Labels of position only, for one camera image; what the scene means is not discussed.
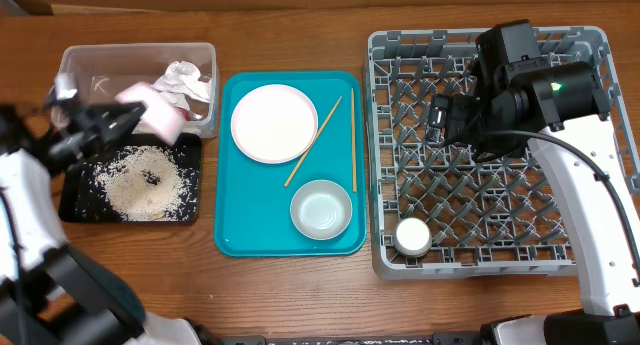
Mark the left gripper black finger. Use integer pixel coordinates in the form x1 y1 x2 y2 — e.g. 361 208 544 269
94 102 146 133
49 130 125 158

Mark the pink bowl with rice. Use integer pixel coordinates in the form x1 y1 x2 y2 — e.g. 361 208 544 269
115 82 186 146

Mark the red snack wrapper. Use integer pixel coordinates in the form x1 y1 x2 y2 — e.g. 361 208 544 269
179 108 194 121

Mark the rice pile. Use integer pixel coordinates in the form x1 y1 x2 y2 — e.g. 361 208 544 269
92 145 200 222

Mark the white paper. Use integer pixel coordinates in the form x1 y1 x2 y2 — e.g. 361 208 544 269
152 61 211 110

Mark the white paper cup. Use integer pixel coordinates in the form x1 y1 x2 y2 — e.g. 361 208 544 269
393 218 432 257

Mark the large white plate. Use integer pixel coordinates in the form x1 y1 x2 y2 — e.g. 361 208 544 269
231 84 318 164

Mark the grey-white bowl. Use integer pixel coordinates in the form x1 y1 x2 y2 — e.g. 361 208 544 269
290 180 353 241

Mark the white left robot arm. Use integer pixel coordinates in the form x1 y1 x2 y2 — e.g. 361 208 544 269
1 99 216 344

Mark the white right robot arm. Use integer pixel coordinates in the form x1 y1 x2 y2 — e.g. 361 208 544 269
428 20 639 344

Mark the black food waste tray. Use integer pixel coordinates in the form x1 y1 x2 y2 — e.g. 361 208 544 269
59 133 202 224

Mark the clear plastic waste bin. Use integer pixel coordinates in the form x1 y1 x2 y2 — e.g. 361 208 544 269
59 42 219 138

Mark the grey plastic dish rack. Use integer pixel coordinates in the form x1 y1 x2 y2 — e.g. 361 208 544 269
363 25 640 281

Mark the right wooden chopstick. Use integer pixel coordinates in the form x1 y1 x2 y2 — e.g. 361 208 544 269
350 88 358 193

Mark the wooden chopstick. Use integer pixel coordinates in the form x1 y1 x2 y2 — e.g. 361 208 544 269
350 88 358 193
284 96 343 188

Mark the teal plastic tray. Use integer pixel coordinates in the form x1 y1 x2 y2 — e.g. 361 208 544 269
214 70 368 257

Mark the left wooden chopstick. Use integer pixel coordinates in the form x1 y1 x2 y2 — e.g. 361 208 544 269
284 96 343 188

